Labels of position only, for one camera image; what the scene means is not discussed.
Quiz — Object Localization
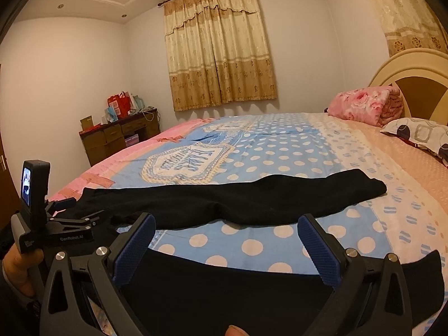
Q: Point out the black sweater garment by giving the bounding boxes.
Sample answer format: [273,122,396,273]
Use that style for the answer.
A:
[62,169,444,335]

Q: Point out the person's left hand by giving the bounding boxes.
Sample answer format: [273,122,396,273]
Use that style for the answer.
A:
[2,244,44,297]

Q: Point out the brown wooden door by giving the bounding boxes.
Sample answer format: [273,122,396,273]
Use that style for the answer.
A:
[0,143,20,230]

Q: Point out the blue pink patterned bedspread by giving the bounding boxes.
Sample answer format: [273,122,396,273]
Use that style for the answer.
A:
[55,113,447,261]

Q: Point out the brown wooden desk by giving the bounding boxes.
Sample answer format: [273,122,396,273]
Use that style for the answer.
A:
[79,107,160,166]

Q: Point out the brown cardboard box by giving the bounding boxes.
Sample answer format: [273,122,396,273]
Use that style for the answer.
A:
[80,115,94,131]

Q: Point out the red gift bag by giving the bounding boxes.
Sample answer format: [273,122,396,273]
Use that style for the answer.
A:
[107,91,132,119]

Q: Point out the white circle-patterned pillow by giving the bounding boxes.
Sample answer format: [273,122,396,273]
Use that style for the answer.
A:
[381,118,448,166]

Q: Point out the pink floral folded blanket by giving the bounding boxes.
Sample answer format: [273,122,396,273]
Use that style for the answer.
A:
[326,86,404,127]

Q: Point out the cream wooden headboard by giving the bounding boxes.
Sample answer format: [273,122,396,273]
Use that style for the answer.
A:
[370,48,448,125]

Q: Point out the beige window curtain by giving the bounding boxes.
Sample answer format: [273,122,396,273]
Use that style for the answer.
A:
[163,0,277,111]

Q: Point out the beige side curtain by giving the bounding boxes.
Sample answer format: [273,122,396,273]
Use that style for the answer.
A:
[371,0,447,56]

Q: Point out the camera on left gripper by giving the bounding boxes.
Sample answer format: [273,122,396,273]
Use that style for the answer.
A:
[20,159,50,213]

